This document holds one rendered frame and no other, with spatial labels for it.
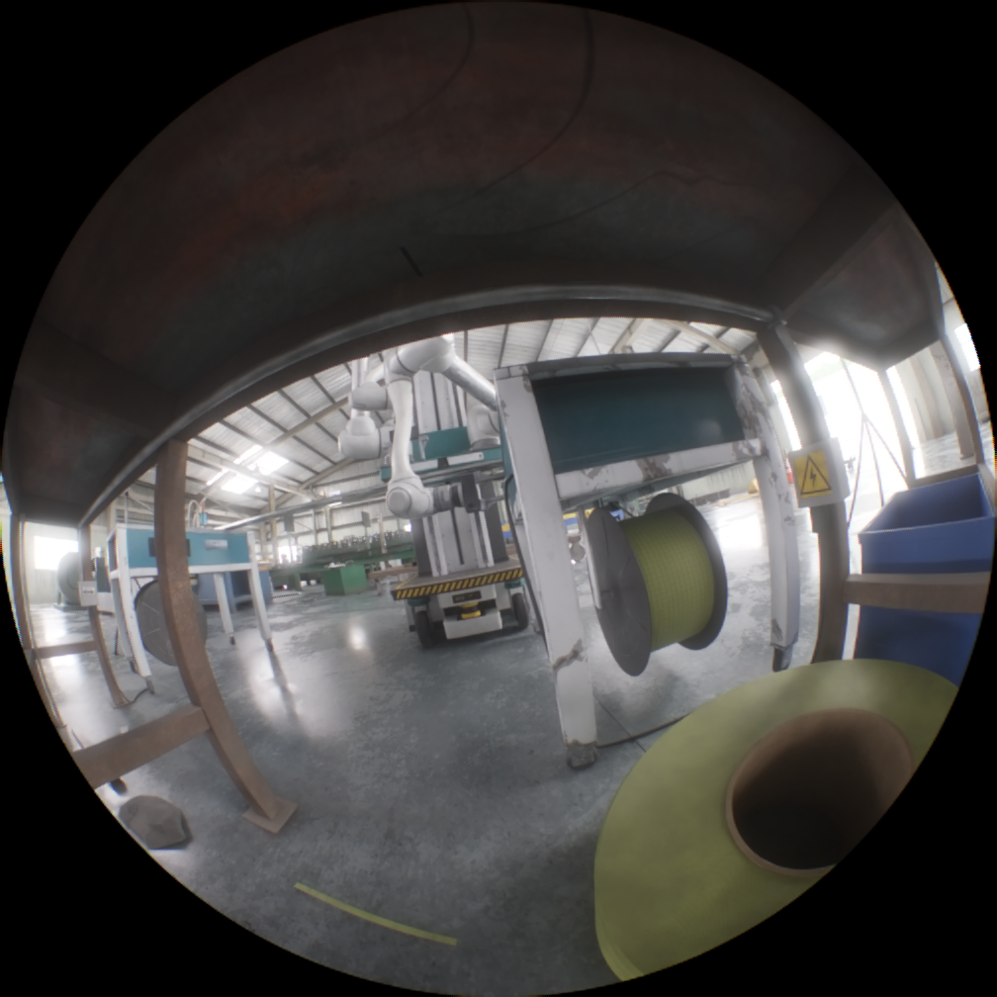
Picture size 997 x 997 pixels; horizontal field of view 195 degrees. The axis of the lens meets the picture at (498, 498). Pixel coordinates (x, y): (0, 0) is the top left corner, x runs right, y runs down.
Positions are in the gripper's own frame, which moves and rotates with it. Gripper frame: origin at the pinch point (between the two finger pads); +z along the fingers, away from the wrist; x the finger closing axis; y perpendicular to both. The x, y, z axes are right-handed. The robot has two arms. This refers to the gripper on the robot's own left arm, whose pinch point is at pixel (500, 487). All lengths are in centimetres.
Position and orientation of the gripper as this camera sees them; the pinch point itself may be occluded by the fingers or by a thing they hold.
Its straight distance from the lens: 101.7
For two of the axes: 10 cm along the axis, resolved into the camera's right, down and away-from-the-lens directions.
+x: -1.9, -9.6, 1.9
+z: 9.8, -2.0, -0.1
